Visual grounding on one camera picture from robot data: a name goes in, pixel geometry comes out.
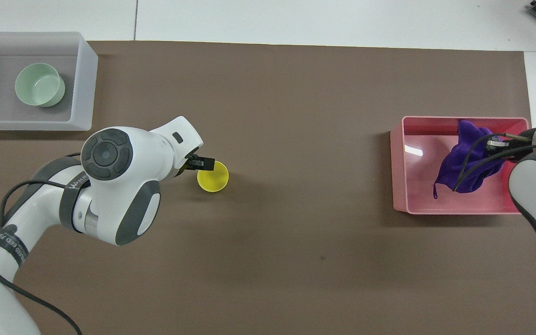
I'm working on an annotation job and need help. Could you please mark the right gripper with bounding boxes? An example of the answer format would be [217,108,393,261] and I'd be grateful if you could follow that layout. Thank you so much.
[485,130,536,161]

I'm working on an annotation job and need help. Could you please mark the yellow plastic cup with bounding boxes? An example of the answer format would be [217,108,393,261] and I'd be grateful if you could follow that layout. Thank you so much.
[197,161,229,193]

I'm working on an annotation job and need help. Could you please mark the purple cloth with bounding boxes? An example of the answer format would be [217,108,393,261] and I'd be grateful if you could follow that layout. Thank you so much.
[433,120,507,200]

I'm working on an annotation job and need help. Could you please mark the pink plastic box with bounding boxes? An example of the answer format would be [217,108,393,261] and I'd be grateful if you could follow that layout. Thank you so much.
[390,116,531,215]

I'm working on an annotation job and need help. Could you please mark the translucent white plastic box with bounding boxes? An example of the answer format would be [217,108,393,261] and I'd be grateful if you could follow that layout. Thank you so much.
[0,32,99,131]

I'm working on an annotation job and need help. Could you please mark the pale green bowl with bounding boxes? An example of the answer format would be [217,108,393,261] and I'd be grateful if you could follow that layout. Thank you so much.
[15,63,66,107]

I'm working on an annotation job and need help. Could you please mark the black cable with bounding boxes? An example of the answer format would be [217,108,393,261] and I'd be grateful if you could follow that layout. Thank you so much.
[452,133,536,193]
[0,153,93,335]

